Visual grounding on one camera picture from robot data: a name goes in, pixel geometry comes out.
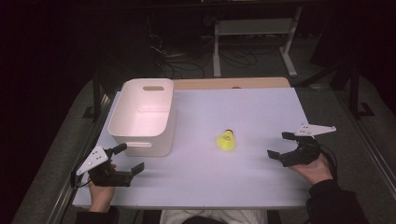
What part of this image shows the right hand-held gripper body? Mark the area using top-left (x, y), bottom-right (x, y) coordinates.
top-left (279, 122), bottom-right (337, 168)

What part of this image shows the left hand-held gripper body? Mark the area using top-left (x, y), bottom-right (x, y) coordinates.
top-left (76, 145), bottom-right (134, 188)

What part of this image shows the white plastic storage bin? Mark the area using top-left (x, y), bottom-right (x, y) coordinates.
top-left (107, 77), bottom-right (177, 158)

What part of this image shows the yellow shuttlecock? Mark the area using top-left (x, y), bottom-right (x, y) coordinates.
top-left (216, 129), bottom-right (236, 152)

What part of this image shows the person's left hand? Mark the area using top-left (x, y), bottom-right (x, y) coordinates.
top-left (88, 181), bottom-right (116, 214)

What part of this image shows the person's right hand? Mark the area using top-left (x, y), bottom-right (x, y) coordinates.
top-left (289, 154), bottom-right (333, 187)

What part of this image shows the black metal stand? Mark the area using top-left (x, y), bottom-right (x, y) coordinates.
top-left (81, 73), bottom-right (110, 123)
top-left (295, 59), bottom-right (376, 119)

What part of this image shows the light wooden board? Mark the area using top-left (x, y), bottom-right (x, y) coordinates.
top-left (172, 77), bottom-right (291, 91)

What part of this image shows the person's white shirt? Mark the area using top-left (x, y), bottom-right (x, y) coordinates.
top-left (160, 208), bottom-right (269, 224)

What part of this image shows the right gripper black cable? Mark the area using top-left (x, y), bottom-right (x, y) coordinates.
top-left (319, 144), bottom-right (339, 182)

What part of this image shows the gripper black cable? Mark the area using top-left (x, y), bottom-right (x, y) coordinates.
top-left (70, 170), bottom-right (92, 189)
top-left (319, 144), bottom-right (339, 182)

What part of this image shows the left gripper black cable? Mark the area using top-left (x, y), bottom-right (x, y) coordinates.
top-left (70, 170), bottom-right (92, 189)

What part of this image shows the grey metal rail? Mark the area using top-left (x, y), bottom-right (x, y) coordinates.
top-left (334, 91), bottom-right (396, 200)
top-left (46, 92), bottom-right (113, 224)

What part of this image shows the tangle of black floor cables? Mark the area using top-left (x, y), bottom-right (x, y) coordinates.
top-left (146, 18), bottom-right (261, 79)

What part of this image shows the white metal table frame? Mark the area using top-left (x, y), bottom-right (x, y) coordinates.
top-left (212, 6), bottom-right (304, 78)

